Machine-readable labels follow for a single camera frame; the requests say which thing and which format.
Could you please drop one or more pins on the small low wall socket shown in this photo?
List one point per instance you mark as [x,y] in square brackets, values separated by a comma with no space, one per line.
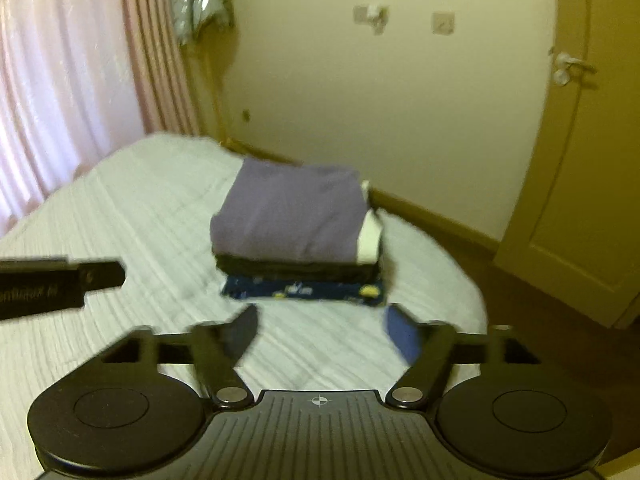
[246,115]

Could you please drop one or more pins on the navy printed folded garment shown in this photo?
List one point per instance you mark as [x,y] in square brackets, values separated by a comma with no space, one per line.
[325,291]

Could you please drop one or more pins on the yellow door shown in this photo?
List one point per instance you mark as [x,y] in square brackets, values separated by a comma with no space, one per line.
[575,185]

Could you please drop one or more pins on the pink curtain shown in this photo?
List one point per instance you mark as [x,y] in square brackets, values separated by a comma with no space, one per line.
[65,85]

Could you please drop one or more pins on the purple and cream knit cardigan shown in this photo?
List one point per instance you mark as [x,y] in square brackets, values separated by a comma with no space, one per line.
[285,210]

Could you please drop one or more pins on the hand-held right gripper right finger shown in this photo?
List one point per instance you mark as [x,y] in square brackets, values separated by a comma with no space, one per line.
[400,335]

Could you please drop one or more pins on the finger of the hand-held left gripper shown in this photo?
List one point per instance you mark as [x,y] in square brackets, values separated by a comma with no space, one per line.
[102,275]

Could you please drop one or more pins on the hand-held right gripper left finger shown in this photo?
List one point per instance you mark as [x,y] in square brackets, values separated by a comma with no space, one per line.
[245,330]

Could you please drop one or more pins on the wall switch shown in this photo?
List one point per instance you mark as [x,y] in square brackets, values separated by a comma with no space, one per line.
[443,22]

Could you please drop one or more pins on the black folded garment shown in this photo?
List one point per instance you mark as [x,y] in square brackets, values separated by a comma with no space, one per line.
[300,271]

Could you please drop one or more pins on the wall socket with plug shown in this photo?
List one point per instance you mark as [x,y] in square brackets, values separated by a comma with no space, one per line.
[370,16]

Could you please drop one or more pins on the bed with striped grey cover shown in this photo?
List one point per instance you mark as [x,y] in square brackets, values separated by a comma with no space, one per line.
[125,210]

